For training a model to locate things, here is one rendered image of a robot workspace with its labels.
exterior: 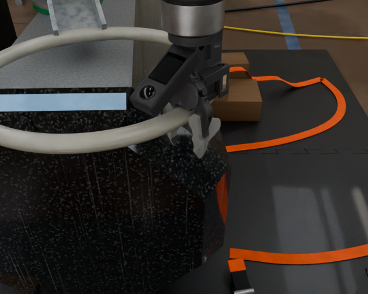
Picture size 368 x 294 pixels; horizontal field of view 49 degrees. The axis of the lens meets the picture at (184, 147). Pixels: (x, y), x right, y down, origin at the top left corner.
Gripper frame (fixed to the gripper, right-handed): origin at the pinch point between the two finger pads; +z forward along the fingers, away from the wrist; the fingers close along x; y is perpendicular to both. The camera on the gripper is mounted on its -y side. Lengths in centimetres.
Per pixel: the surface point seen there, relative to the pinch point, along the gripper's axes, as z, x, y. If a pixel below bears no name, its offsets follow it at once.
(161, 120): -7.9, -0.1, -5.1
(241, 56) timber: 64, 95, 162
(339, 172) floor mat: 81, 6, 115
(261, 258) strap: 83, 7, 51
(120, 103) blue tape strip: 4.2, 25.4, 7.4
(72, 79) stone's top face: 1.0, 37.7, 4.2
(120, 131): -7.9, 2.4, -11.2
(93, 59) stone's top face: 0.5, 42.1, 13.6
